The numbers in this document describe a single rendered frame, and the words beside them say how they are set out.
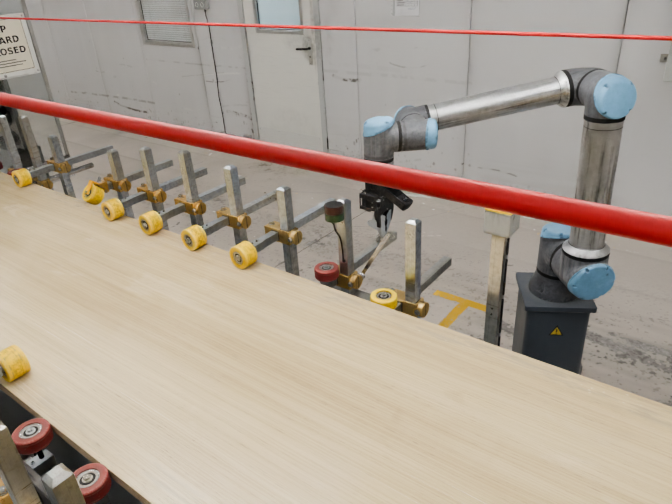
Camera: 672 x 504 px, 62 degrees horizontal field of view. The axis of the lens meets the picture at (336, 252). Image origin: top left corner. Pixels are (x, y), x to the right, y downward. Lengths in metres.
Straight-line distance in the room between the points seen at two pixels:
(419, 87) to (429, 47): 0.31
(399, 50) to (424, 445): 3.78
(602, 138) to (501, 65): 2.48
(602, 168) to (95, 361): 1.56
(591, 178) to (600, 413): 0.81
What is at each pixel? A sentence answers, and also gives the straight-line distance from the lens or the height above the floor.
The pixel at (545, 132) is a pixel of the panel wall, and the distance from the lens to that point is 4.29.
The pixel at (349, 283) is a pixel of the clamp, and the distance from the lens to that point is 1.85.
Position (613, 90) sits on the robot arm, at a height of 1.42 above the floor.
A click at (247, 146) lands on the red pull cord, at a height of 1.75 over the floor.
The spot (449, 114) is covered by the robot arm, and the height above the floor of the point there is 1.34.
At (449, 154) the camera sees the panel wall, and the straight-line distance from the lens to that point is 4.64.
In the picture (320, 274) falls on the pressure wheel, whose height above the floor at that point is 0.90.
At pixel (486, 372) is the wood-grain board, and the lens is 1.43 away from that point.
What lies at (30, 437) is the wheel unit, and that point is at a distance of 1.48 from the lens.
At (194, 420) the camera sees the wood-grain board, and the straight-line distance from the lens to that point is 1.37.
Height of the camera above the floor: 1.82
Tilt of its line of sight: 28 degrees down
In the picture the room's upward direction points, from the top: 4 degrees counter-clockwise
